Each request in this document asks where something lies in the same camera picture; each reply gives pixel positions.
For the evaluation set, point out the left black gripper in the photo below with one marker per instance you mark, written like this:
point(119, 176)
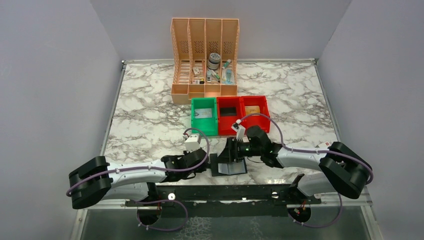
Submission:
point(201, 157)

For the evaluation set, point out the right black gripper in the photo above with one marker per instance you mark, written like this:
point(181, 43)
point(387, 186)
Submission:
point(234, 151)

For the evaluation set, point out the black card holder wallet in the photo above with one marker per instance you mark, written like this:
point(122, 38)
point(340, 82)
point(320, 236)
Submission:
point(233, 168)

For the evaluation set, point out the red plastic bin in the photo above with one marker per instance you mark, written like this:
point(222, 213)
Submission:
point(256, 120)
point(225, 123)

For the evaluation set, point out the green plastic bin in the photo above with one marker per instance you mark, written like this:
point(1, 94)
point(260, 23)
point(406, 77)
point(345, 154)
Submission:
point(207, 126)

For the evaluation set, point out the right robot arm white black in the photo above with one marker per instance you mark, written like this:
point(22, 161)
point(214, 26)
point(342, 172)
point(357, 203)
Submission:
point(338, 168)

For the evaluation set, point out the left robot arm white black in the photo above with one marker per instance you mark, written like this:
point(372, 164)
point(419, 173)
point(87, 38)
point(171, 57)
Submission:
point(98, 180)

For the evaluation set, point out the black card in red bin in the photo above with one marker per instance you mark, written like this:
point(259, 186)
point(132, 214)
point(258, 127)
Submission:
point(228, 111)

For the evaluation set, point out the silver card in green bin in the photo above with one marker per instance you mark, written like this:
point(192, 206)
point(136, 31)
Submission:
point(203, 113)

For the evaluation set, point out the gold card in red bin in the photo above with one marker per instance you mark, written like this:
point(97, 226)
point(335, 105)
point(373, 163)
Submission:
point(252, 109)

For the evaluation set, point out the small white bottle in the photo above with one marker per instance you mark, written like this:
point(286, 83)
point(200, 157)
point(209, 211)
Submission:
point(209, 76)

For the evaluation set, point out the green marker pen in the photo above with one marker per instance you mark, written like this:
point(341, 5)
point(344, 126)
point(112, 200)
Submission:
point(215, 76)

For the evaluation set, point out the blue packaged item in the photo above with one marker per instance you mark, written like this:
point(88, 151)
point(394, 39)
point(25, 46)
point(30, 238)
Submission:
point(227, 77)

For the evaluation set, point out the small white box in organizer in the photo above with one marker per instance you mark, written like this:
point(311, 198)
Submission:
point(196, 71)

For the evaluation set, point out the green capped tube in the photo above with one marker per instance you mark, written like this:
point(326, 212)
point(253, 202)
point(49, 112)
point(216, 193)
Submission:
point(226, 64)

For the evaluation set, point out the round grey tin jar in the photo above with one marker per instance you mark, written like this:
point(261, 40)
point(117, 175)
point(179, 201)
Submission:
point(214, 60)

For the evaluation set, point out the peach desk file organizer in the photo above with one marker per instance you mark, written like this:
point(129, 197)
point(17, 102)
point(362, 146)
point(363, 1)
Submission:
point(193, 39)

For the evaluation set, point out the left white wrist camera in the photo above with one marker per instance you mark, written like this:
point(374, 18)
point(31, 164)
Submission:
point(192, 142)

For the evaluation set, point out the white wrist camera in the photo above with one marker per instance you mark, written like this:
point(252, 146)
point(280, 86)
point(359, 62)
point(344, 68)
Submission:
point(239, 129)
point(192, 142)

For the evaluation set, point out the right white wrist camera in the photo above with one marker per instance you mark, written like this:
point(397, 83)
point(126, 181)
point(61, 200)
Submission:
point(239, 129)

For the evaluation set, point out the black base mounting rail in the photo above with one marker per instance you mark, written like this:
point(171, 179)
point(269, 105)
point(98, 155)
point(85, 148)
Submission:
point(267, 192)

